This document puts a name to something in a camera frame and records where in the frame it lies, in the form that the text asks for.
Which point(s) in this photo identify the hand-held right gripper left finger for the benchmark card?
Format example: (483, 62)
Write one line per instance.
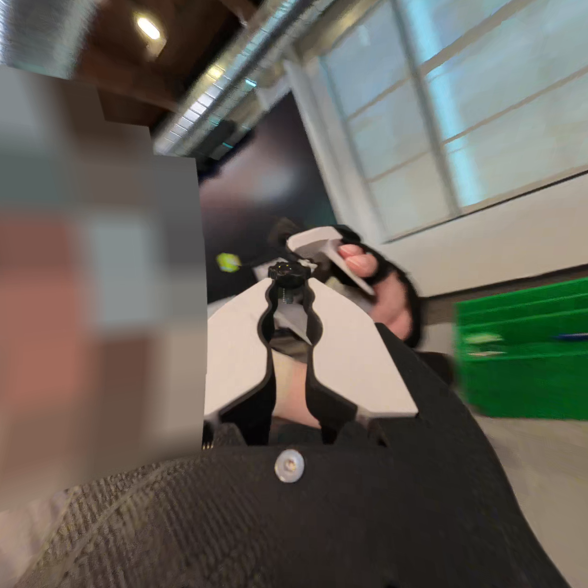
(234, 353)

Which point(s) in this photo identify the person's left hand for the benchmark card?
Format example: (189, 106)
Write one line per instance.
(390, 303)

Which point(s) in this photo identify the person's left forearm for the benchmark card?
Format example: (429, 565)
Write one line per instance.
(294, 395)

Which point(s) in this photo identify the blue pen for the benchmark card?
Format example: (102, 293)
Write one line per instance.
(572, 337)

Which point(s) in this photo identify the silver round duct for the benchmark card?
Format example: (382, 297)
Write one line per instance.
(206, 101)

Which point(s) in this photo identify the black knob screw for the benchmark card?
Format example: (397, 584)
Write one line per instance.
(289, 271)

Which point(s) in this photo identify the black wall screen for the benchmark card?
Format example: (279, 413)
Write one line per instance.
(275, 183)

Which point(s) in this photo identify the green plastic bin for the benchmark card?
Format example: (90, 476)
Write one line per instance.
(519, 381)

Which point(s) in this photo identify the gridded window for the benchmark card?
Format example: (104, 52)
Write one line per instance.
(482, 92)

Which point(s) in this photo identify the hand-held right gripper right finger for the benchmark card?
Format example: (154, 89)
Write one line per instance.
(358, 363)

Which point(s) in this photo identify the round ceiling light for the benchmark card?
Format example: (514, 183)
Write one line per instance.
(148, 27)

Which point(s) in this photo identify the grey desk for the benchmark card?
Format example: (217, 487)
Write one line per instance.
(542, 482)

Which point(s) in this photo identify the clear plastic cube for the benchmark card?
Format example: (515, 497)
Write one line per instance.
(482, 339)

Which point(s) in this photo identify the rectangular silver duct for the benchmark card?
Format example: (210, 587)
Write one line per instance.
(41, 27)

